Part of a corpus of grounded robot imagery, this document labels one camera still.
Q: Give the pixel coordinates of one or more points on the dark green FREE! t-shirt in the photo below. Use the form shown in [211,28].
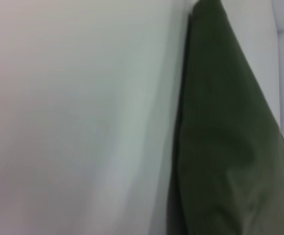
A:
[230,134]

